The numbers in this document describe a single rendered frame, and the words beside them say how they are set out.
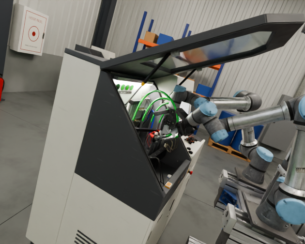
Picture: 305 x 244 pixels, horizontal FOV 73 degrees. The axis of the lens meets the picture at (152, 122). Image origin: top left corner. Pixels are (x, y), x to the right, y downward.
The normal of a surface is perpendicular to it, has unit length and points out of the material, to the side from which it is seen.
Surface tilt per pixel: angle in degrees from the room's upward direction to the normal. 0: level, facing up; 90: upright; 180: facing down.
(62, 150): 90
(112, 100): 90
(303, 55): 90
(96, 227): 90
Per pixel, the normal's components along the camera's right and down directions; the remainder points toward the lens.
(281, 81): -0.26, 0.17
